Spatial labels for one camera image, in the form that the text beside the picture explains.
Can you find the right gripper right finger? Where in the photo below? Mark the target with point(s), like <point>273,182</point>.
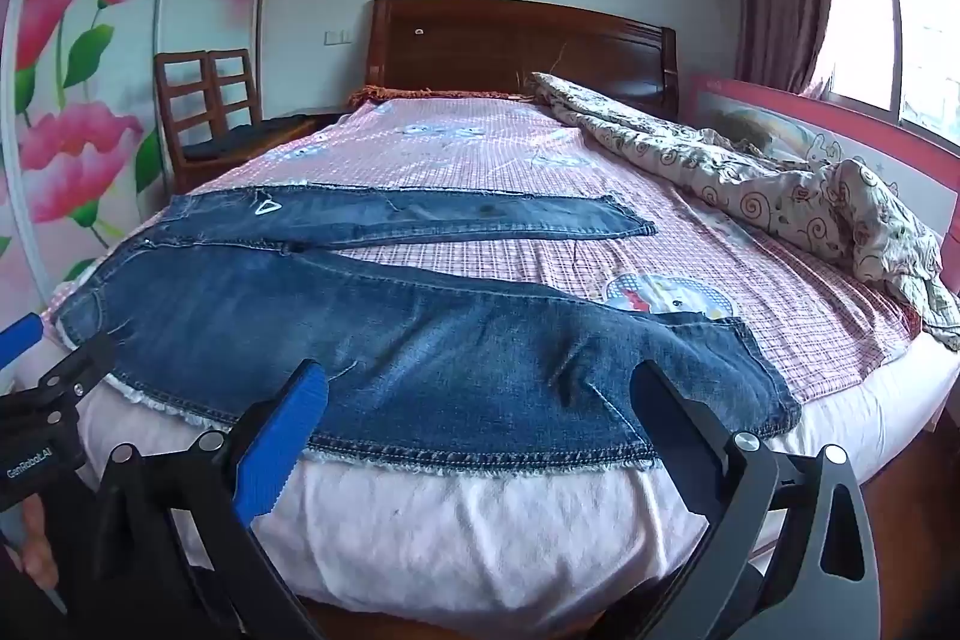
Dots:
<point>788,550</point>

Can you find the window with frame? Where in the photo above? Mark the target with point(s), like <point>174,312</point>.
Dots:
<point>897,61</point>

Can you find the wooden slat-back chair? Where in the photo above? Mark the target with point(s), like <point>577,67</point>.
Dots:
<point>203,93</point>

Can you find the blue denim jeans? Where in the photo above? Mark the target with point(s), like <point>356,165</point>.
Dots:
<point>213,305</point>

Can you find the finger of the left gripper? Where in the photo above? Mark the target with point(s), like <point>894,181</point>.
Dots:
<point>19,337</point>

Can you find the floral patterned quilt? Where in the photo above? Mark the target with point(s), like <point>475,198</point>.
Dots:
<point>842,212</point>

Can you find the floral sliding wardrobe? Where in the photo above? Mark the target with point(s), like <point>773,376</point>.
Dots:
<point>83,153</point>

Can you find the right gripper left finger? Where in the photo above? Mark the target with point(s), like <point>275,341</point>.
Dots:
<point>174,552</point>

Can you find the orange fringed cloth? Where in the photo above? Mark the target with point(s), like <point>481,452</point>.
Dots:
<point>374,94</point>

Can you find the person's left hand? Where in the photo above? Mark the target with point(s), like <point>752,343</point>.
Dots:
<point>25,542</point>

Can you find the wooden nightstand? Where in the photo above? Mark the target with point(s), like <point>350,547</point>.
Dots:
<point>316,119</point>

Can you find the dark wooden headboard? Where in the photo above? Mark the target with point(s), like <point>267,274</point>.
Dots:
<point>497,45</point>

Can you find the black chair cushion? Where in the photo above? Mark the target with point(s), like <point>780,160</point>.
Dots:
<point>242,138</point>

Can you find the pink cartoon bed rail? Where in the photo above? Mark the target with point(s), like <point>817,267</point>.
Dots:
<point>923,174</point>

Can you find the pink checked bed sheet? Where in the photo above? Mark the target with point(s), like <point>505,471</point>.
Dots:
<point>823,331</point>

